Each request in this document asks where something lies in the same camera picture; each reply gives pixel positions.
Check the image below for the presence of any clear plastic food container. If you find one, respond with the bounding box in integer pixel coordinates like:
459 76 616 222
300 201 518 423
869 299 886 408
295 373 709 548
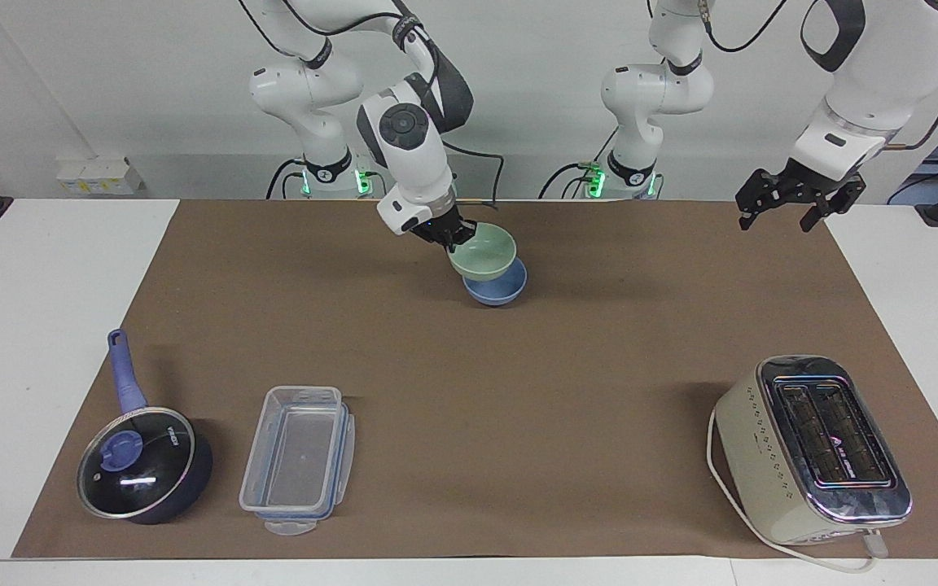
238 385 357 537

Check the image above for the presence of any blue bowl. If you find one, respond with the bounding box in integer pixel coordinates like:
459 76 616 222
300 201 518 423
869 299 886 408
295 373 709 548
462 257 528 308

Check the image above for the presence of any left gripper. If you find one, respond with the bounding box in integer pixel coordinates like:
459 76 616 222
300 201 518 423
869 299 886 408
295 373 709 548
735 157 867 234

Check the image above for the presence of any white wall socket box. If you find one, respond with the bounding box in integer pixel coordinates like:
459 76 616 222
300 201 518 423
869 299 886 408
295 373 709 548
55 156 147 197

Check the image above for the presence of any dark blue saucepan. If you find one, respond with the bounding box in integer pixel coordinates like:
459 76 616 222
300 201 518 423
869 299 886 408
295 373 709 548
76 328 215 526

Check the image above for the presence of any glass pot lid blue knob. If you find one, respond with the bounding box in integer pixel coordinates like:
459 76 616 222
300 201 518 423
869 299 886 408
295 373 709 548
77 407 195 519

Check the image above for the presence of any white toaster cord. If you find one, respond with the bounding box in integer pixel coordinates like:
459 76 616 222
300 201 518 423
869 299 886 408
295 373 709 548
706 405 890 575

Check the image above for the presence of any cream and chrome toaster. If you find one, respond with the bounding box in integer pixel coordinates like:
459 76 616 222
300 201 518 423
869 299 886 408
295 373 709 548
712 354 914 547

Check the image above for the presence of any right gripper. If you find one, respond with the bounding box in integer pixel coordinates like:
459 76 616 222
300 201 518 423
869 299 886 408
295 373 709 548
412 205 464 244

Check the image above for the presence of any green bowl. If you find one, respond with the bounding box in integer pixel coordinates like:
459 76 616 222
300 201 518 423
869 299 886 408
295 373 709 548
448 222 518 281

